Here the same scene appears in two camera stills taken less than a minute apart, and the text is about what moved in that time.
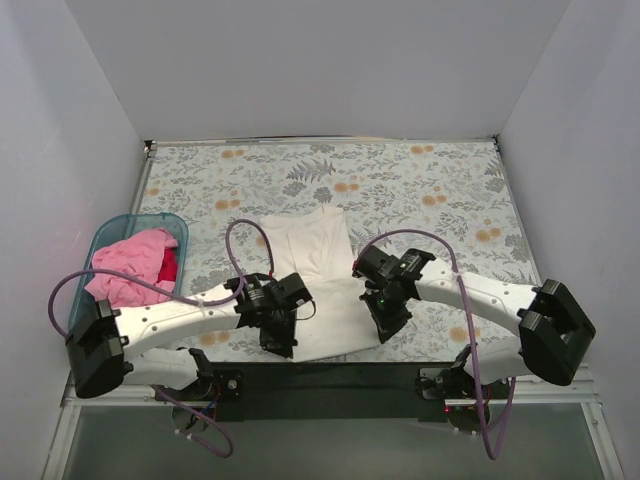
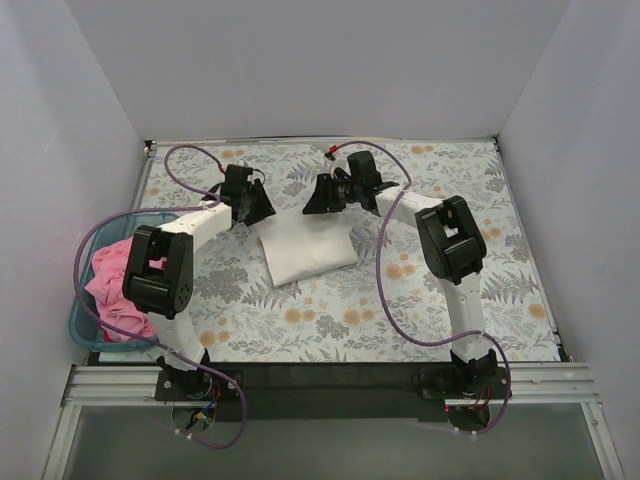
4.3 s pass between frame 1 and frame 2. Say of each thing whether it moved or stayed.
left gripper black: moved
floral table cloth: stayed
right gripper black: moved
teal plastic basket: stayed
